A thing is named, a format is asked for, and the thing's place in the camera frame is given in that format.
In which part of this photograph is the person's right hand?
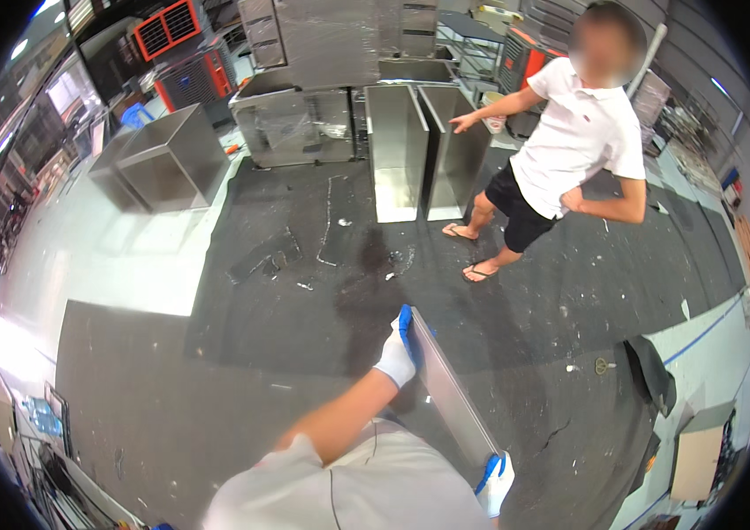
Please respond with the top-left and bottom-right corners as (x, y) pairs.
(473, 451), (517, 519)

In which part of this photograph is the person's left hand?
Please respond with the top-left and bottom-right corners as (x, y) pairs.
(373, 304), (420, 390)

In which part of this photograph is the long stainless steel panel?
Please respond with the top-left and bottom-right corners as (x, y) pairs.
(407, 306), (503, 470)

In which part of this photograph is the person's body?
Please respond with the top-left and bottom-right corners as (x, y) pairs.
(202, 416), (496, 530)

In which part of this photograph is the black floor mat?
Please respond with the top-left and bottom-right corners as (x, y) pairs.
(55, 142), (748, 530)

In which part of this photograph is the stainless steel u-shaped panel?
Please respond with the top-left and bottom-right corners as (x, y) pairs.
(364, 83), (430, 225)
(416, 84), (493, 223)

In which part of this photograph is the black cloth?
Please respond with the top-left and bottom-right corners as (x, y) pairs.
(623, 335), (678, 419)

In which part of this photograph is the cardboard box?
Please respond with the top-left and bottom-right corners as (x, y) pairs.
(669, 400), (738, 503)

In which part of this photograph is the white plastic bucket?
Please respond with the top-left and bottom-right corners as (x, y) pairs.
(480, 91), (510, 135)

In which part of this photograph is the low film-wrapped steel cabinet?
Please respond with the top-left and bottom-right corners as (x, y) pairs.
(228, 85), (357, 169)

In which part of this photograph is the open stainless steel box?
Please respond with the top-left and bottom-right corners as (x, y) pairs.
(87, 103), (232, 215)

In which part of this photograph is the orange and grey machine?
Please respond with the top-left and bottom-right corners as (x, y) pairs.
(498, 25), (569, 95)

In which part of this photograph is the tall film-wrapped steel cabinet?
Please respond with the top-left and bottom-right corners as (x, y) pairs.
(237, 0), (440, 91)

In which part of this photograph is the orange and black machine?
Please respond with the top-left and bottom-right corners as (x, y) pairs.
(133, 0), (239, 115)

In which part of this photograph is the blue plastic stool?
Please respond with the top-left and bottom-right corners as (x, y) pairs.
(120, 102), (155, 129)

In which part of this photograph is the white pipe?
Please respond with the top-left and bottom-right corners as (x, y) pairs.
(626, 23), (669, 100)

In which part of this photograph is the pack of water bottles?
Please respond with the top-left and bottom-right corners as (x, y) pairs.
(19, 395), (65, 439)

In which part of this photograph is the metal rack with clutter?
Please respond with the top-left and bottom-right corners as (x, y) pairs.
(0, 371), (150, 530)

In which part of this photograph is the cluttered wall shelf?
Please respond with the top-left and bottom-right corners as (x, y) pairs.
(633, 66), (747, 220)

